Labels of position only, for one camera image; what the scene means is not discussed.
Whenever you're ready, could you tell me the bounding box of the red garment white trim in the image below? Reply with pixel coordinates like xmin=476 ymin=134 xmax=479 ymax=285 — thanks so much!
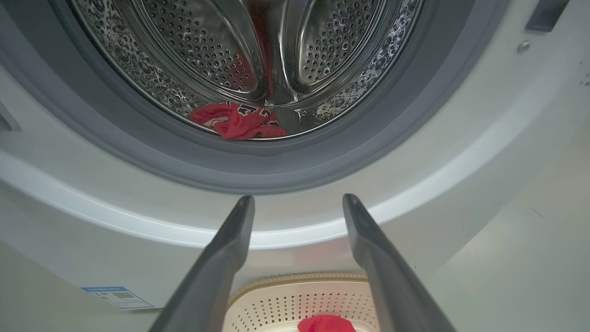
xmin=297 ymin=315 xmax=358 ymax=332

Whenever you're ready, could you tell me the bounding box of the grey rubber door seal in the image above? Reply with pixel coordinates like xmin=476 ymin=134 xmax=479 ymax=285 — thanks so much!
xmin=0 ymin=0 xmax=512 ymax=195

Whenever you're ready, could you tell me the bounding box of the blue white energy label sticker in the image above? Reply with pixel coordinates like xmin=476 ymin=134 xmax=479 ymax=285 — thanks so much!
xmin=81 ymin=286 xmax=155 ymax=310

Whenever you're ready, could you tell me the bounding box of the perforated steel drum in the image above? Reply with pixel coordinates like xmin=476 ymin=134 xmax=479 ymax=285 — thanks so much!
xmin=69 ymin=0 xmax=425 ymax=140

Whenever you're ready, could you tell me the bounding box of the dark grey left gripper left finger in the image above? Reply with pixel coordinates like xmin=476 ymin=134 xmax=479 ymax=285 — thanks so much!
xmin=147 ymin=195 xmax=255 ymax=332

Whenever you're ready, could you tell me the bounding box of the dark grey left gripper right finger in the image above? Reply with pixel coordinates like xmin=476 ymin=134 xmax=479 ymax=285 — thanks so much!
xmin=342 ymin=194 xmax=457 ymax=332

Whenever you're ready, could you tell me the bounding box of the white front-load washing machine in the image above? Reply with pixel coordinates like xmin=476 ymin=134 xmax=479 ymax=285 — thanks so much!
xmin=0 ymin=0 xmax=590 ymax=310

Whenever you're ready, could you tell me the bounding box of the cream perforated laundry basket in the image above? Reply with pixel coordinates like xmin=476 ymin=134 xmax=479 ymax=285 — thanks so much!
xmin=223 ymin=272 xmax=381 ymax=332

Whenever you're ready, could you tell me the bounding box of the red printed jersey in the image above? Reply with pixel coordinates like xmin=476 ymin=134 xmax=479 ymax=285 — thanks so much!
xmin=187 ymin=102 xmax=289 ymax=140

